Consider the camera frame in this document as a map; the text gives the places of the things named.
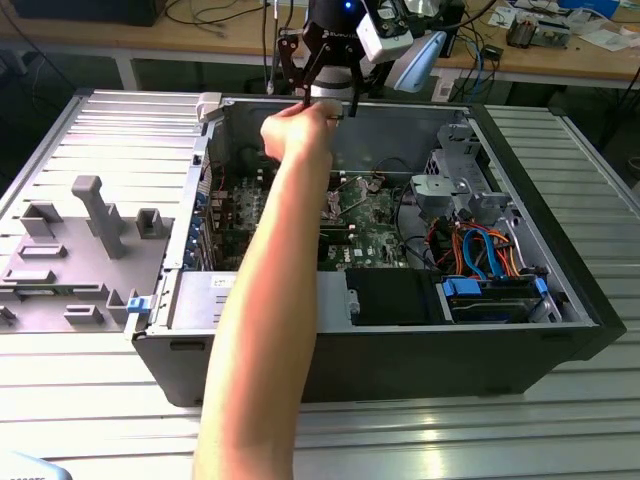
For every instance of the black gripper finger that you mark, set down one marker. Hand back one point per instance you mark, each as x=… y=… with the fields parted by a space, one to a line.
x=354 y=107
x=306 y=95

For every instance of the silver square CPU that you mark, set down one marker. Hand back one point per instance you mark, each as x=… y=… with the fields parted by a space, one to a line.
x=332 y=109

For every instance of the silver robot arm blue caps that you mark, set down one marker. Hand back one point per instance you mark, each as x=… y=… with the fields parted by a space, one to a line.
x=420 y=65

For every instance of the person's bare forearm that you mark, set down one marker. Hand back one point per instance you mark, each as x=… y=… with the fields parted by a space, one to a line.
x=260 y=325

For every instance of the round coin cell battery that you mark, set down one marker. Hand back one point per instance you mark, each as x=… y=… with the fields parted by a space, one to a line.
x=374 y=187

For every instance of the beige case latch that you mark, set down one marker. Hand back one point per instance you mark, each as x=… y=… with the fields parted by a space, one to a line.
x=210 y=105

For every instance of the wooden desk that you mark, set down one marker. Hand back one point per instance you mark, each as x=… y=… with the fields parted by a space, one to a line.
x=225 y=42

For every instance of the silver metal drive cage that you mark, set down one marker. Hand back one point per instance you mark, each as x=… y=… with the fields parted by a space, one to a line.
x=435 y=192

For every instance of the black upright box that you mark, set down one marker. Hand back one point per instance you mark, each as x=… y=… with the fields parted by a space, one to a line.
x=455 y=30

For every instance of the green motherboard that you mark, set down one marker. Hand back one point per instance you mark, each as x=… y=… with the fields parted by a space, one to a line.
x=372 y=240

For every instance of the black graphics card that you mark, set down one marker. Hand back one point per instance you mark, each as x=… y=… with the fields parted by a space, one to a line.
x=324 y=247

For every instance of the copper wound transformer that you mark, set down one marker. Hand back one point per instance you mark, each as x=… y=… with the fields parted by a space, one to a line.
x=520 y=32

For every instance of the black drive bay box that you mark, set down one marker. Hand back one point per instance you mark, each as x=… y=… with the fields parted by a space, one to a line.
x=395 y=297

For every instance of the small metal electronic device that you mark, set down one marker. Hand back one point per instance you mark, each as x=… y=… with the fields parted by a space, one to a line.
x=552 y=32

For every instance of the hard disk in blue carrier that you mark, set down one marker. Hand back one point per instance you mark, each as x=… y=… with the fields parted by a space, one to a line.
x=462 y=290

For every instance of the silver power supply unit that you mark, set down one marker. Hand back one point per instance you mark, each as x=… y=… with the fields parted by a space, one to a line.
x=200 y=300

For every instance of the large black box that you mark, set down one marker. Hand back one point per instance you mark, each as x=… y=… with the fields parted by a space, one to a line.
x=85 y=12

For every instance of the blue box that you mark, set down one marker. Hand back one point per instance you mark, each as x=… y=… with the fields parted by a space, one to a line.
x=590 y=6

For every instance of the white papers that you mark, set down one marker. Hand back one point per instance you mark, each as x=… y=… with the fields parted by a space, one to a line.
x=605 y=40

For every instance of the blue case latch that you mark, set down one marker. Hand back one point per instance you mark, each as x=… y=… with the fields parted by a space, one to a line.
x=137 y=305

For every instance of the black open PC case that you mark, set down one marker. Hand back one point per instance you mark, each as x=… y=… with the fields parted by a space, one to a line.
x=450 y=370

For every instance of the grey plastic parts rack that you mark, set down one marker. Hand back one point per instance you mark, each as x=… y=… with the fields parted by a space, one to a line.
x=75 y=270

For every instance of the pale grey device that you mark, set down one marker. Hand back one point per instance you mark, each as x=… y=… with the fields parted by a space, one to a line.
x=25 y=467

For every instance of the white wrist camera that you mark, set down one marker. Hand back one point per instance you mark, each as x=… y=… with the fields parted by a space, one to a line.
x=385 y=50

